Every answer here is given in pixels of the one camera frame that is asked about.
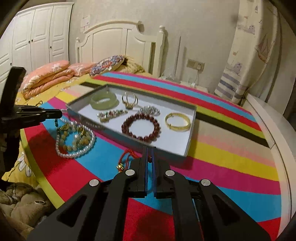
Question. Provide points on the patterned round cushion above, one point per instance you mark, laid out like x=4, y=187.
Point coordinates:
x=107, y=65

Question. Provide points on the sailboat print curtain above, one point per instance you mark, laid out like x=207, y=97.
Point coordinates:
x=252, y=47

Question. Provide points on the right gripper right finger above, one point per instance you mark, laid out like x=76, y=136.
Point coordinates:
x=201, y=210

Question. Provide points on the gold bangle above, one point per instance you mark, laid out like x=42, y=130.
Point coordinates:
x=178, y=122

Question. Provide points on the white headboard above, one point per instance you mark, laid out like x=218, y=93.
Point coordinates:
x=122, y=37

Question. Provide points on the pink folded quilt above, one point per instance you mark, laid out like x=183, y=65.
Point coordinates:
x=48, y=75

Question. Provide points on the wall socket plate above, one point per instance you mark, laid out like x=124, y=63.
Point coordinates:
x=199, y=66

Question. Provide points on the white nightstand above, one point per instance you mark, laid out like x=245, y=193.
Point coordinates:
x=192, y=85

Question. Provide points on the white wardrobe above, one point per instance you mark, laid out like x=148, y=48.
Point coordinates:
x=36, y=36

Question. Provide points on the green jade bangle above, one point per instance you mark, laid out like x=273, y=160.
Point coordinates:
x=103, y=100

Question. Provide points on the grey white jewelry tray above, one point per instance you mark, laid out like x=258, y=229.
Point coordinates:
x=144, y=125

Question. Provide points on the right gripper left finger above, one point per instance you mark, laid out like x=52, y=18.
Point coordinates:
x=98, y=210

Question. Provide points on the lamp with round base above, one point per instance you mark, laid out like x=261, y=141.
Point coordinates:
x=172, y=76

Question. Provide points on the beige fluffy pillow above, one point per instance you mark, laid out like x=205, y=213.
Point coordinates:
x=130, y=66

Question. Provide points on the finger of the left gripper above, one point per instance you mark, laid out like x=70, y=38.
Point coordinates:
x=29, y=115

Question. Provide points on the yellow floral bedsheet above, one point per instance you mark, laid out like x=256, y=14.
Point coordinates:
x=21, y=170

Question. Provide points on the white window bench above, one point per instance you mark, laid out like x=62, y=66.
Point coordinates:
x=280, y=137

